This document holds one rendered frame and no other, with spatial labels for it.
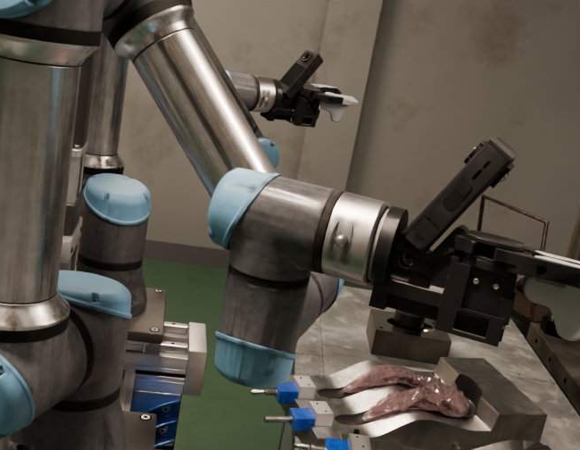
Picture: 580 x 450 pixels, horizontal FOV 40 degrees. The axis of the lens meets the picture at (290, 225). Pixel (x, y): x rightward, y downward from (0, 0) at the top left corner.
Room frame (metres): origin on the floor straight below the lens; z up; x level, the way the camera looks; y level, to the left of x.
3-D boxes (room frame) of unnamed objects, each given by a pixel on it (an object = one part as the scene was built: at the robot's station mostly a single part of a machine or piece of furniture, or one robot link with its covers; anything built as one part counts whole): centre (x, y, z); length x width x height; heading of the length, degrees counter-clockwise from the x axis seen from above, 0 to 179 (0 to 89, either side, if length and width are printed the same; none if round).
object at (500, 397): (1.58, -0.32, 0.86); 0.50 x 0.26 x 0.11; 110
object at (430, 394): (1.57, -0.31, 0.90); 0.26 x 0.18 x 0.08; 110
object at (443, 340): (2.03, -0.36, 0.84); 0.20 x 0.15 x 0.07; 92
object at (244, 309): (0.72, 0.01, 1.34); 0.11 x 0.08 x 0.11; 164
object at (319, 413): (1.43, -0.08, 0.86); 0.13 x 0.05 x 0.05; 110
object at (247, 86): (1.65, 0.17, 1.43); 0.11 x 0.08 x 0.09; 125
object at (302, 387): (1.53, -0.04, 0.86); 0.13 x 0.05 x 0.05; 110
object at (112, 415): (0.90, 0.23, 1.09); 0.15 x 0.15 x 0.10
